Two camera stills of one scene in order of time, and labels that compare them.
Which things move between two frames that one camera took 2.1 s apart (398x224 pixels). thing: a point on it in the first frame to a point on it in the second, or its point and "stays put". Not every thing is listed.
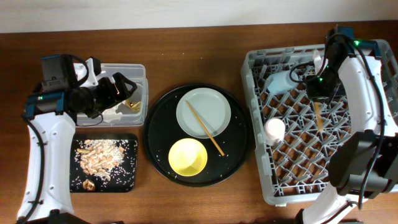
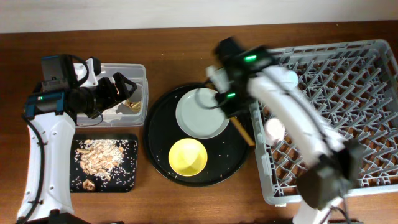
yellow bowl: (188, 157) stays put
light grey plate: (211, 107) stays put
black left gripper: (109, 91) stays put
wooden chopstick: (204, 127) to (242, 131)
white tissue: (112, 111) stays put
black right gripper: (319, 86) to (226, 101)
